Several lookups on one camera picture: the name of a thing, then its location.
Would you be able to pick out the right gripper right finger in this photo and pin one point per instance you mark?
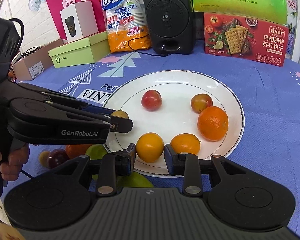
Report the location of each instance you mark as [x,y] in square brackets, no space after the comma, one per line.
[216,177]

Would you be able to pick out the dark red plum left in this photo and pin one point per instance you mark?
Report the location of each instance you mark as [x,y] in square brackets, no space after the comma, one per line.
[56,158]

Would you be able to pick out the orange paper cup package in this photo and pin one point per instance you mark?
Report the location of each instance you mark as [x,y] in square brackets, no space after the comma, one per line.
[125,25]

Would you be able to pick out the white coffee cup box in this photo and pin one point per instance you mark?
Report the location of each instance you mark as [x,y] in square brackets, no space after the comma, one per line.
[79,21]

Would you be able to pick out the black speaker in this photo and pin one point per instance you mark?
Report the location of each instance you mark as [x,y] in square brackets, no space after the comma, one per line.
[170,25]

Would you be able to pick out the large orange tangerine in plate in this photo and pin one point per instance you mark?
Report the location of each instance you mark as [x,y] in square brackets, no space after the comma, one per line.
[213,123]

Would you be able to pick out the brown cardboard box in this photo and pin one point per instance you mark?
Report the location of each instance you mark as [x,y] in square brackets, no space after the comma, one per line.
[35,61]

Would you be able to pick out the light green shoe box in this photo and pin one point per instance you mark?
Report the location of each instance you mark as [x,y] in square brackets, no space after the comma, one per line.
[84,51]

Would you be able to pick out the blue printed tablecloth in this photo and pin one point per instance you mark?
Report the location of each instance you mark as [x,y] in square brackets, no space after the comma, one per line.
[270,97]

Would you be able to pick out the orange tangerine on table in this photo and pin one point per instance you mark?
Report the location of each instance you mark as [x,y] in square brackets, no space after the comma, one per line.
[74,151]

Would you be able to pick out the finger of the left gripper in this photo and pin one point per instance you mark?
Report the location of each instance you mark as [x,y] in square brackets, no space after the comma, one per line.
[43,123]
[67,103]

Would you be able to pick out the red green cherry tomato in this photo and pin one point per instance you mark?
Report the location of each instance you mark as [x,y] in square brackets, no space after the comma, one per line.
[200,102]

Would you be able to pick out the orange kumquat front right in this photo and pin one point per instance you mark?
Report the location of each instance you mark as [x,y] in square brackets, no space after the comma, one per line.
[186,143]

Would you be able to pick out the red cracker box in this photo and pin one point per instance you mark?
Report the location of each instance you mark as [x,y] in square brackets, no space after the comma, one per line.
[246,38]

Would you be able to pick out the green fruit right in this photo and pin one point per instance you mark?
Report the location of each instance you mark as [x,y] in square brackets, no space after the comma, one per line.
[133,180]

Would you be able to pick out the person's left hand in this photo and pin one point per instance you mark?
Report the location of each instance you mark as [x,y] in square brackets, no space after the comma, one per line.
[10,170]

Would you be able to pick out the green fruit left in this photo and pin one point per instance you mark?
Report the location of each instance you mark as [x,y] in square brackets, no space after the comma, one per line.
[96,152]

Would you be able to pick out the green fruit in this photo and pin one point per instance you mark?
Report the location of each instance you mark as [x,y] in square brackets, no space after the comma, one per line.
[96,152]
[133,180]

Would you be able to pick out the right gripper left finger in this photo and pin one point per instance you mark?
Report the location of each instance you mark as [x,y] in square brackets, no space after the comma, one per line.
[112,165]

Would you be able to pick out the white round plate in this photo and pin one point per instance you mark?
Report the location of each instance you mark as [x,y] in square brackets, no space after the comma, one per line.
[175,116]

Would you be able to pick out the tan longan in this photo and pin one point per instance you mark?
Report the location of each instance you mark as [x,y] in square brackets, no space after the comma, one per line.
[43,158]
[120,114]

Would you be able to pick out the yellow orange kumquat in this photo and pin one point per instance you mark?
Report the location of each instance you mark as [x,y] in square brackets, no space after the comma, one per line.
[149,147]

